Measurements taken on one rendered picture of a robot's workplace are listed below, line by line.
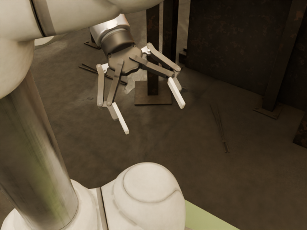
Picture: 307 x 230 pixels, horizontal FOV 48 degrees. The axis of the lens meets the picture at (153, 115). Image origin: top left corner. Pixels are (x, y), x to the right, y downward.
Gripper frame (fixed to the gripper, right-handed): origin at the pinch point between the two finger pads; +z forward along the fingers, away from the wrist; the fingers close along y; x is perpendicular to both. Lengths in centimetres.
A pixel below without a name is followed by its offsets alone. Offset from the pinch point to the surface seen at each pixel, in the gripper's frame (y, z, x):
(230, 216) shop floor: 20, 36, 68
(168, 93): 30, -30, 107
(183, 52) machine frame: 52, -52, 118
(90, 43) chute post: 6, -90, 136
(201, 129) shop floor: 33, -3, 94
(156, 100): 22, -29, 105
